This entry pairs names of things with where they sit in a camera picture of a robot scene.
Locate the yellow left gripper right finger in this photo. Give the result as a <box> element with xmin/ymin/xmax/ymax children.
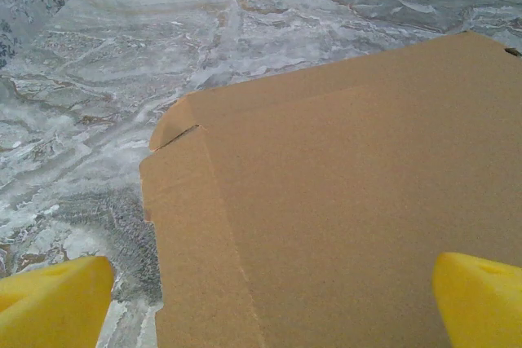
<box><xmin>431</xmin><ymin>252</ymin><xmax>522</xmax><ymax>348</ymax></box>

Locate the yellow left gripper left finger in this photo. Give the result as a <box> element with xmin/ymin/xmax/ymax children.
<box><xmin>0</xmin><ymin>255</ymin><xmax>116</xmax><ymax>348</ymax></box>

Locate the brown cardboard box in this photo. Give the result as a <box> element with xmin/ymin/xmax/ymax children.
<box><xmin>139</xmin><ymin>30</ymin><xmax>522</xmax><ymax>348</ymax></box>

